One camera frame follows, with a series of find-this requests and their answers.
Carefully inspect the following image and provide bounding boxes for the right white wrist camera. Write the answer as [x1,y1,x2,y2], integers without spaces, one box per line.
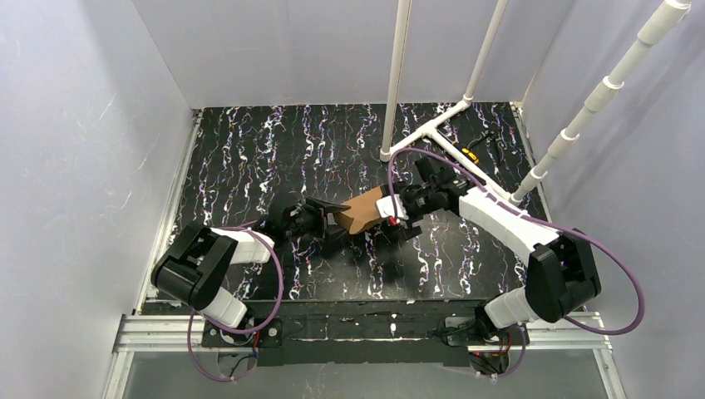
[375,194,408,225]

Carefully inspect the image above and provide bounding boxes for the brown cardboard box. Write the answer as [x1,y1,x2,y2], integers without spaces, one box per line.
[333,186,383,235]

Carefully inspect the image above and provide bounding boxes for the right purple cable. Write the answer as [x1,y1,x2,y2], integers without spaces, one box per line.
[387,147,647,381]

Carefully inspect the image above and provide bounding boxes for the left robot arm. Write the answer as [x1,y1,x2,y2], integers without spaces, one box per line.
[150,193,349,334]

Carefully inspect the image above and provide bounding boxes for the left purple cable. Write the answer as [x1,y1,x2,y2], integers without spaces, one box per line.
[185,223,285,384]

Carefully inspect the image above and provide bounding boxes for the yellow black small tool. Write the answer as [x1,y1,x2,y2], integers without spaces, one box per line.
[461,148,480,165]

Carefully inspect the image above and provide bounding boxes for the white PVC pipe frame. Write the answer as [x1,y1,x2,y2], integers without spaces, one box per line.
[380,0,693,206]

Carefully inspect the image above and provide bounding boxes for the aluminium rail frame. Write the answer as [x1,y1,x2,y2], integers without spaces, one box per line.
[107,104,616,398]

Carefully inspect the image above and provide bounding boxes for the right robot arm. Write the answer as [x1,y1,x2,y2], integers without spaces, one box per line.
[375,156,602,339]

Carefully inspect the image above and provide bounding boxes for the purple cable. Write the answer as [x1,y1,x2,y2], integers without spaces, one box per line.
[185,223,285,384]
[387,147,647,381]

